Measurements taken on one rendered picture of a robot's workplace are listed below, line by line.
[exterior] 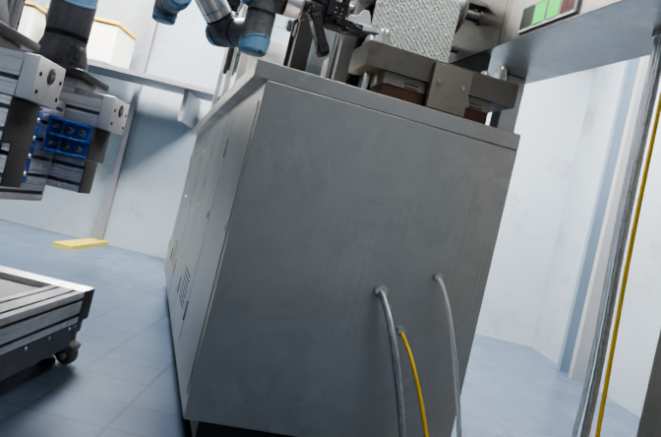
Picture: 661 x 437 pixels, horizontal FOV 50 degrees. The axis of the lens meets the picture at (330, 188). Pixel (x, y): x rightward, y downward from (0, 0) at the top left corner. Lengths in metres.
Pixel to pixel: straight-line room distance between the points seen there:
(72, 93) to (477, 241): 1.12
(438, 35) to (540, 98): 3.68
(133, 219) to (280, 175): 3.99
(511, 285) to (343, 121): 4.03
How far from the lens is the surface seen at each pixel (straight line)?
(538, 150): 5.59
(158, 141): 5.51
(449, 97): 1.75
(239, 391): 1.64
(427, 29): 1.99
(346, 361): 1.67
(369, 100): 1.64
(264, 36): 1.84
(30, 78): 1.53
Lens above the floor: 0.60
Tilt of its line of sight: 2 degrees up
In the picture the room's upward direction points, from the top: 14 degrees clockwise
